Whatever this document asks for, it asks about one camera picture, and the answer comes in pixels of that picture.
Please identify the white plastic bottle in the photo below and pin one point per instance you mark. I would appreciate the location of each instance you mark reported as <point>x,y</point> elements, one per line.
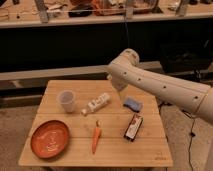
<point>96,104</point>

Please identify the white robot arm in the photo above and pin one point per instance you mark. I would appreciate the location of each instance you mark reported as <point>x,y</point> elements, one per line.
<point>195,98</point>

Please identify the blue sponge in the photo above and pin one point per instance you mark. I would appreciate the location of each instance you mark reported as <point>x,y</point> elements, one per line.
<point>132,104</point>

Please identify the clear plastic cup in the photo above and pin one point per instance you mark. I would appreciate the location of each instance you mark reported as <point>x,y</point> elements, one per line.
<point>66,99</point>

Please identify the wooden table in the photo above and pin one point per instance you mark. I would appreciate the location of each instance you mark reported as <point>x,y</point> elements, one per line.
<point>149,149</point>

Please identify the black chocolate bar package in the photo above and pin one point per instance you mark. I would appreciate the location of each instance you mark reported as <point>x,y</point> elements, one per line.
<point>133,127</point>

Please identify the orange carrot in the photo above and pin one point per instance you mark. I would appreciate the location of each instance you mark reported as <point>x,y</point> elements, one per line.
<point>96,135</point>

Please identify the orange plate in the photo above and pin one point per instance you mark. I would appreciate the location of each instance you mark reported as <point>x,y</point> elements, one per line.
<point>50,139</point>

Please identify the black bin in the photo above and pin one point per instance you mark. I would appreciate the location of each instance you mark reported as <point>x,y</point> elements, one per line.
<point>185,57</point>

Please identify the black power adapter with cable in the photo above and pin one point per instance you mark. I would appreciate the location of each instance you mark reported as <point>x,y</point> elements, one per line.
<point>191,135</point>

